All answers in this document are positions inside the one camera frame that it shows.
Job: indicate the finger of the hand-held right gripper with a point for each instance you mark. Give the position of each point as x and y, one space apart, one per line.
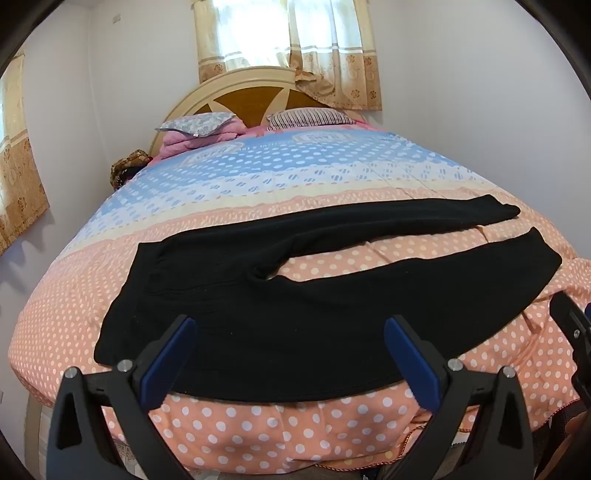
570 323

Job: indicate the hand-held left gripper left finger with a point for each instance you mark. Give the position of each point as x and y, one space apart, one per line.
171 359

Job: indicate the black pants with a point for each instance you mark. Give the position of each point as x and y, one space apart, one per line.
277 323

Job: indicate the grey floral pillow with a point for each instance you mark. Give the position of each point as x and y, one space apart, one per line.
196 123

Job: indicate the striped pillow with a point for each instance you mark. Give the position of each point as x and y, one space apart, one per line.
309 117

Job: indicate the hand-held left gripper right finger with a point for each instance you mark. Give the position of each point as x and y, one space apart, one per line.
412 359

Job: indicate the cream wooden bed headboard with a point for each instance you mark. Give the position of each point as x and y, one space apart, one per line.
240 99

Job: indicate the pink blanket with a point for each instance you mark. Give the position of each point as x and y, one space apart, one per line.
184 141

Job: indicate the polka dot bedspread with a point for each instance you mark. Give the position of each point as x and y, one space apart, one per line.
231 203

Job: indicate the brown patterned bag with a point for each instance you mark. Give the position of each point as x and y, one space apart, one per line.
127 166

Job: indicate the beige patterned window curtain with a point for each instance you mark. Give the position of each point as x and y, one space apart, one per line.
18 184
323 50

